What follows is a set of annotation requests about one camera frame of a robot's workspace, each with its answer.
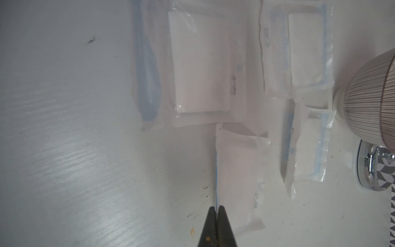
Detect small clear glass bowl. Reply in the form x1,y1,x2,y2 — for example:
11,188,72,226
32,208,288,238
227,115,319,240
333,49,395,151

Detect silver wire stand pink ornaments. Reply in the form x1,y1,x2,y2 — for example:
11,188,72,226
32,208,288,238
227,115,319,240
357,141,395,247

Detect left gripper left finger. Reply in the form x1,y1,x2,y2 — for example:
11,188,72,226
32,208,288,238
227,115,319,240
198,206,218,247

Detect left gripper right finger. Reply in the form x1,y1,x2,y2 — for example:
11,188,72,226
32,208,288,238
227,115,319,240
217,205,237,247

